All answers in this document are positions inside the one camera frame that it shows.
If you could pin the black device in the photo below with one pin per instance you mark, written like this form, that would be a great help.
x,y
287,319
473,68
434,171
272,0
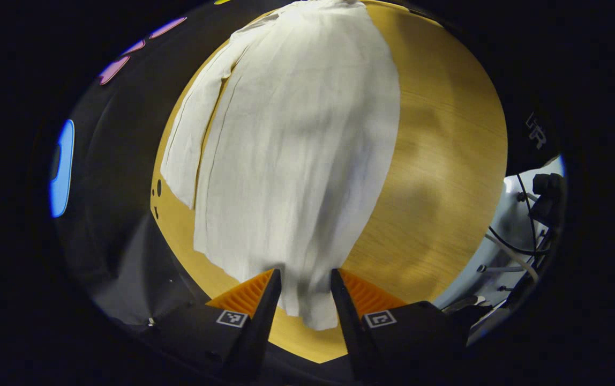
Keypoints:
x,y
548,195

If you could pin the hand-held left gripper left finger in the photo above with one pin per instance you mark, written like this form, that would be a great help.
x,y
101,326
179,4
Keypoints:
x,y
262,327

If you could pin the black printed clothing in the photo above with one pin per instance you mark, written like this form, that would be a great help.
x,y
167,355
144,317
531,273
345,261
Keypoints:
x,y
524,145

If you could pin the white tube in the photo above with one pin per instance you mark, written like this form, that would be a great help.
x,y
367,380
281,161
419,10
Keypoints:
x,y
511,257

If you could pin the white jeans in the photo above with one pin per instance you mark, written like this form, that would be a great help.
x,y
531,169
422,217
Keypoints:
x,y
297,161

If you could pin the black backdrop cloth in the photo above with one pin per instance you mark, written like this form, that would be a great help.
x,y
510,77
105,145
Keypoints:
x,y
120,161

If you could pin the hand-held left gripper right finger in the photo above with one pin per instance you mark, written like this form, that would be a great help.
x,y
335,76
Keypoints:
x,y
347,327

